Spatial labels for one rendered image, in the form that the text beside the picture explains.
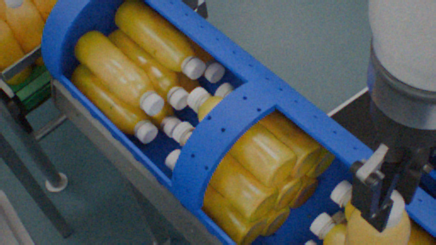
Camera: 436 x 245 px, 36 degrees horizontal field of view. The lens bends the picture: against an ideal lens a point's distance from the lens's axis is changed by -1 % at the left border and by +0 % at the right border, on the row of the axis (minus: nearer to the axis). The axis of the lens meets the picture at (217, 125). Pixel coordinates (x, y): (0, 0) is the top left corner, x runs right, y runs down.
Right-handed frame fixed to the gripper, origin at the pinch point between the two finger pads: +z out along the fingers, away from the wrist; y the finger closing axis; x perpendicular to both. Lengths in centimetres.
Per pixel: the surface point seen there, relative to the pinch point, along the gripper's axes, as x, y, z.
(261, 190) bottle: 22.4, 1.2, 33.1
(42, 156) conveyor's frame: 118, -13, 126
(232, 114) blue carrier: 32.2, 4.7, 24.6
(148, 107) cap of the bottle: 50, -1, 36
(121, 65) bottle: 60, 1, 33
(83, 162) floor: 120, -1, 149
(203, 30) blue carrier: 50, 14, 27
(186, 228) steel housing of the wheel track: 38, -7, 61
